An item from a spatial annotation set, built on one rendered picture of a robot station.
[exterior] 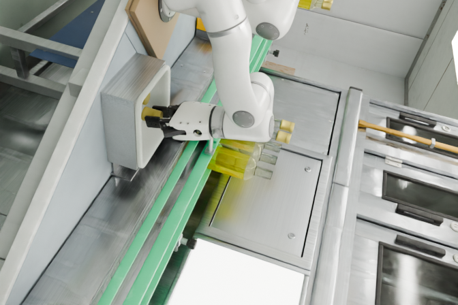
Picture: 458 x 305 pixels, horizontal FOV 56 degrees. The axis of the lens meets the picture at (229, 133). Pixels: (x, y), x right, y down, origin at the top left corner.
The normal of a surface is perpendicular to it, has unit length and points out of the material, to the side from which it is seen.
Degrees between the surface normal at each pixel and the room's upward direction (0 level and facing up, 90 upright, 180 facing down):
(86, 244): 90
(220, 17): 76
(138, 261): 90
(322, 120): 90
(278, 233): 90
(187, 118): 106
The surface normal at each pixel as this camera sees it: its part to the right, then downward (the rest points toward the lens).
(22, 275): 0.95, 0.29
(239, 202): 0.11, -0.73
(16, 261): -0.06, -0.28
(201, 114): -0.15, -0.76
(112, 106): -0.30, 0.63
